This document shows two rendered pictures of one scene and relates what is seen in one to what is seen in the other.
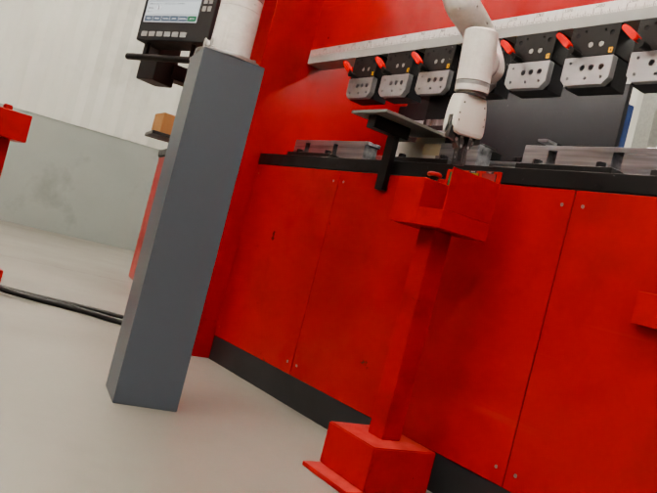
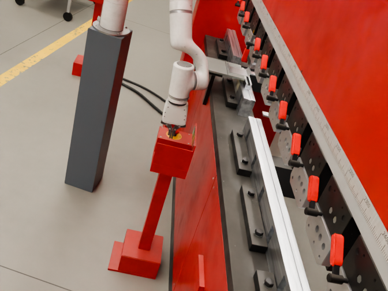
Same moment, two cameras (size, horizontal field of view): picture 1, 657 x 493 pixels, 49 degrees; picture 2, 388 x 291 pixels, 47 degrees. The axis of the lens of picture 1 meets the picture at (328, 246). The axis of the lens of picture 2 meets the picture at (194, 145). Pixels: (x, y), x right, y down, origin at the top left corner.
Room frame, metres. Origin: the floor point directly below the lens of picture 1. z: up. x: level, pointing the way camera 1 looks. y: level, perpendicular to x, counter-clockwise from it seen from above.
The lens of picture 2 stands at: (0.34, -1.06, 1.81)
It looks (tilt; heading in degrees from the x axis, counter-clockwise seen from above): 31 degrees down; 25
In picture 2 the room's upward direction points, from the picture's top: 18 degrees clockwise
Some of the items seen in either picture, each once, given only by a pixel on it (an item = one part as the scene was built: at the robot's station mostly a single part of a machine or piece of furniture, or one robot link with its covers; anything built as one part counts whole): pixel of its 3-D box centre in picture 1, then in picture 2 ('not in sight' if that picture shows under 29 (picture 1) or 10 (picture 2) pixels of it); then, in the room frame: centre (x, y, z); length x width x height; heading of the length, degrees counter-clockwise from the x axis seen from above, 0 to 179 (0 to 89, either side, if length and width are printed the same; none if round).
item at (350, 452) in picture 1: (369, 459); (136, 252); (1.84, -0.23, 0.06); 0.25 x 0.20 x 0.12; 123
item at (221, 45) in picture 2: (312, 157); (221, 48); (2.86, 0.15, 0.89); 0.30 x 0.05 x 0.03; 35
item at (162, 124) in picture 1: (173, 129); not in sight; (4.50, 1.11, 1.05); 0.30 x 0.28 x 0.14; 23
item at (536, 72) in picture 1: (538, 66); (272, 62); (2.10, -0.46, 1.21); 0.15 x 0.09 x 0.17; 35
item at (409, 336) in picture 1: (410, 334); (156, 206); (1.86, -0.26, 0.39); 0.06 x 0.06 x 0.54; 33
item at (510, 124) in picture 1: (490, 145); not in sight; (2.89, -0.53, 1.12); 1.13 x 0.02 x 0.44; 35
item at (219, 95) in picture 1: (184, 230); (96, 112); (2.10, 0.41, 0.50); 0.18 x 0.18 x 1.00; 23
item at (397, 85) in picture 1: (404, 77); (253, 19); (2.59, -0.11, 1.21); 0.15 x 0.09 x 0.17; 35
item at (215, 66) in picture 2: (399, 123); (217, 66); (2.32, -0.12, 1.00); 0.26 x 0.18 x 0.01; 125
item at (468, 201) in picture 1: (444, 197); (174, 146); (1.86, -0.26, 0.75); 0.20 x 0.16 x 0.18; 33
